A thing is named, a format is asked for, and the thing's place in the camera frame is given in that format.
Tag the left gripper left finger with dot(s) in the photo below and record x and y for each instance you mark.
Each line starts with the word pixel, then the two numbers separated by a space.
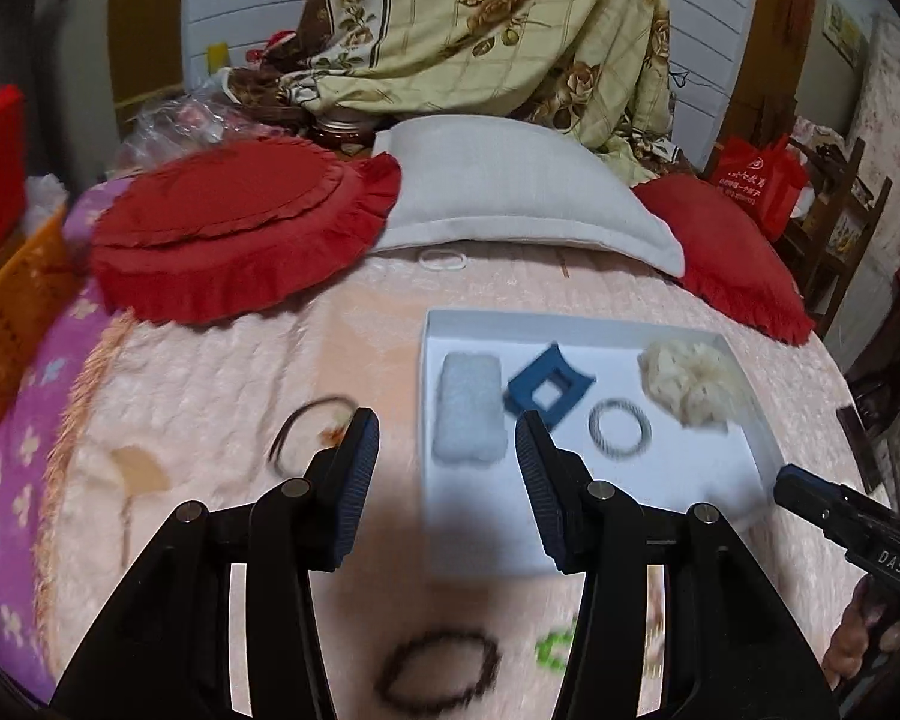
pixel 340 479

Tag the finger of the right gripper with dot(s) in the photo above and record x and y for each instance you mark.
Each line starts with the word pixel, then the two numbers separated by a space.
pixel 839 511

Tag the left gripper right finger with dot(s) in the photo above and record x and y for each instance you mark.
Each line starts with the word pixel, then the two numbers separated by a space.
pixel 554 481

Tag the light blue fluffy clip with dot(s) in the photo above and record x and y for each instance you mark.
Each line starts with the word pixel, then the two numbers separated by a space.
pixel 470 418

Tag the blue plastic hair claw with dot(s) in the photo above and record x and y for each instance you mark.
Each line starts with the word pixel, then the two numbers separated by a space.
pixel 549 385

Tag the cream dotted scrunchie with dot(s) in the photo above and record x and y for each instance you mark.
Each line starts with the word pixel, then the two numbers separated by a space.
pixel 694 382

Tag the right hand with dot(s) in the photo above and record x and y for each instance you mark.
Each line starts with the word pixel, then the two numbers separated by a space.
pixel 843 658

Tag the white shallow cardboard box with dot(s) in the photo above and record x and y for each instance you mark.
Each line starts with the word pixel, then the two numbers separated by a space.
pixel 478 520

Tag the pink quilted bedspread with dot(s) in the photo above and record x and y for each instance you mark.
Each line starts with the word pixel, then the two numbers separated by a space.
pixel 178 584

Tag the wooden chair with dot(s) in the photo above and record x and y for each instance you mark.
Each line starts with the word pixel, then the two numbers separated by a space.
pixel 824 247

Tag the red frilled cushion right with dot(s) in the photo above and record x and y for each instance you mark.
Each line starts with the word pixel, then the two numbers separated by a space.
pixel 728 262

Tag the red frilled cushion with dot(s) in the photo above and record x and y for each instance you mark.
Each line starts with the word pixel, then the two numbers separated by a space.
pixel 239 228
pixel 728 262

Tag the red frilled cushion left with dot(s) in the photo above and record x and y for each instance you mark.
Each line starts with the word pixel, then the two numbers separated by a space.
pixel 239 228

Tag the white pillow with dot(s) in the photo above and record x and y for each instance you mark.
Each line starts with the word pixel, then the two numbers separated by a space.
pixel 490 179

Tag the purple floral sheet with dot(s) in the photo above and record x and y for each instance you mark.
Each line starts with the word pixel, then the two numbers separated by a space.
pixel 37 439

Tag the red shopping bag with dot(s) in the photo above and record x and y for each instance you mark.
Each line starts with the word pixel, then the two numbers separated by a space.
pixel 766 182

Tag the orange plastic basket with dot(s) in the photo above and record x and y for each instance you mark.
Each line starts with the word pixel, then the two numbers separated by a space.
pixel 36 283

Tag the clear plastic bag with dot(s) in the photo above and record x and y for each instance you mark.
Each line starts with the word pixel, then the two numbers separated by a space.
pixel 167 125

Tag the floral beige quilt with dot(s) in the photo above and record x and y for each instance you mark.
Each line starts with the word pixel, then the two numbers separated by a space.
pixel 597 71

